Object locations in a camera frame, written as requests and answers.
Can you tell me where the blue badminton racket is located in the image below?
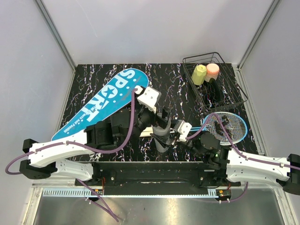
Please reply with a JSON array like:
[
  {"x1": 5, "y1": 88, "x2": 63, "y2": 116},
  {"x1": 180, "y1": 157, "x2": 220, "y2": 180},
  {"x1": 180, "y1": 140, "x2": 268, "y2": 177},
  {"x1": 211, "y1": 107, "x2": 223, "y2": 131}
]
[
  {"x1": 140, "y1": 127, "x2": 200, "y2": 137},
  {"x1": 203, "y1": 112, "x2": 248, "y2": 145}
]

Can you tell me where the white shuttlecock tube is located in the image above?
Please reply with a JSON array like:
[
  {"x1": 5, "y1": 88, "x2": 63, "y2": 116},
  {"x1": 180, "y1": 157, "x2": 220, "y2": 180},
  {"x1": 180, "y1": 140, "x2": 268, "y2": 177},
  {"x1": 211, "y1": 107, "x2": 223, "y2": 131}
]
[{"x1": 151, "y1": 112, "x2": 171, "y2": 153}]

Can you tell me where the blue racket bag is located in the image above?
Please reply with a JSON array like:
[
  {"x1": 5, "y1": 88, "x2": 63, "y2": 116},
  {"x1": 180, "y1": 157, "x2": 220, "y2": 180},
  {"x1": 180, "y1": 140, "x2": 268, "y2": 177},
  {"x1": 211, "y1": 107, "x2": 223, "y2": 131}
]
[{"x1": 51, "y1": 68, "x2": 149, "y2": 141}]

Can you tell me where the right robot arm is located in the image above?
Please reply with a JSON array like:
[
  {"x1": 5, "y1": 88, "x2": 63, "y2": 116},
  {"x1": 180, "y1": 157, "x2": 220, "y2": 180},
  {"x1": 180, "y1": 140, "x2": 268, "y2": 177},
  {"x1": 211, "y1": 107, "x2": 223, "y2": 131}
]
[{"x1": 171, "y1": 120, "x2": 300, "y2": 195}]

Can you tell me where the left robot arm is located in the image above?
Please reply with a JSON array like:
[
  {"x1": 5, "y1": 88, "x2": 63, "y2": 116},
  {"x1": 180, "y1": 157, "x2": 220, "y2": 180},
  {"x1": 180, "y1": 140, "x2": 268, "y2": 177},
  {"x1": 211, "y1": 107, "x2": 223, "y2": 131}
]
[{"x1": 19, "y1": 107, "x2": 165, "y2": 186}]

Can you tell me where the black bowl in basket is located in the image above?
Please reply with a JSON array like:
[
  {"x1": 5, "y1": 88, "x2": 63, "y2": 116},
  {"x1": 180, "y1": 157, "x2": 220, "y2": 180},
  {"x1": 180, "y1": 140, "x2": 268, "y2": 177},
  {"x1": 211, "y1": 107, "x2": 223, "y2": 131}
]
[{"x1": 204, "y1": 78, "x2": 221, "y2": 104}]

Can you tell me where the yellow-green cup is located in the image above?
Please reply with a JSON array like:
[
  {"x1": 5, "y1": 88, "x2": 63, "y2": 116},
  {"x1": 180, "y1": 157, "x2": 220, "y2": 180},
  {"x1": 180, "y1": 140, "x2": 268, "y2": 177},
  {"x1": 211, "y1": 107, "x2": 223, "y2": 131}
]
[{"x1": 191, "y1": 64, "x2": 207, "y2": 85}]

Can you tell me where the pink cup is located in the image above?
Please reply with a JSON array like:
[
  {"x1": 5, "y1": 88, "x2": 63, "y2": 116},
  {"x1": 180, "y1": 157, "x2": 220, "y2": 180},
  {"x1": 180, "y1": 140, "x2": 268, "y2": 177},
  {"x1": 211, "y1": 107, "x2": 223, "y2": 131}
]
[{"x1": 205, "y1": 63, "x2": 220, "y2": 82}]

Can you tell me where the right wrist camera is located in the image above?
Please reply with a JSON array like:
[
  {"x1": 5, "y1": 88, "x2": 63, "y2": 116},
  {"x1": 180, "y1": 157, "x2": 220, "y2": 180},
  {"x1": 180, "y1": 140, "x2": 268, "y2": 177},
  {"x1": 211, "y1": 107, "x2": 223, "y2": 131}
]
[{"x1": 173, "y1": 120, "x2": 192, "y2": 142}]

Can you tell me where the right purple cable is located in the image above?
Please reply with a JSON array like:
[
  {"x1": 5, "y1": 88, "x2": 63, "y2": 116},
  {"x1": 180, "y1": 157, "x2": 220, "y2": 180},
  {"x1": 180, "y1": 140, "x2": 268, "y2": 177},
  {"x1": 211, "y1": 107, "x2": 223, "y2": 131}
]
[{"x1": 185, "y1": 113, "x2": 300, "y2": 203}]

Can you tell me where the purple cable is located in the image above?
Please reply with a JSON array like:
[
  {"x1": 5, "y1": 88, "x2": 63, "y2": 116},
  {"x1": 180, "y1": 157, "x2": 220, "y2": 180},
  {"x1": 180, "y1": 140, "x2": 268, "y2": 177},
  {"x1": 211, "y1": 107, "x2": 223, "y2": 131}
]
[
  {"x1": 5, "y1": 88, "x2": 139, "y2": 222},
  {"x1": 185, "y1": 113, "x2": 300, "y2": 203}
]

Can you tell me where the black wire basket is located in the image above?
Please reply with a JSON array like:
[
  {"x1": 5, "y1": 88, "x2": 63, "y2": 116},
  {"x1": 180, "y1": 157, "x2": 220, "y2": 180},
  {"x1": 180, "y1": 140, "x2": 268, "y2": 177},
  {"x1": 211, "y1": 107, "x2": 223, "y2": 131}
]
[{"x1": 182, "y1": 52, "x2": 248, "y2": 113}]

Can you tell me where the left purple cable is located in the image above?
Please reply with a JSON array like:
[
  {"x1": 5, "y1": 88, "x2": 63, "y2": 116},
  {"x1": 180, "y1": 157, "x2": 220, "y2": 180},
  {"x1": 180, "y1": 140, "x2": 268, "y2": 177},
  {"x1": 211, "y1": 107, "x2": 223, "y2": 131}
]
[{"x1": 5, "y1": 88, "x2": 139, "y2": 222}]

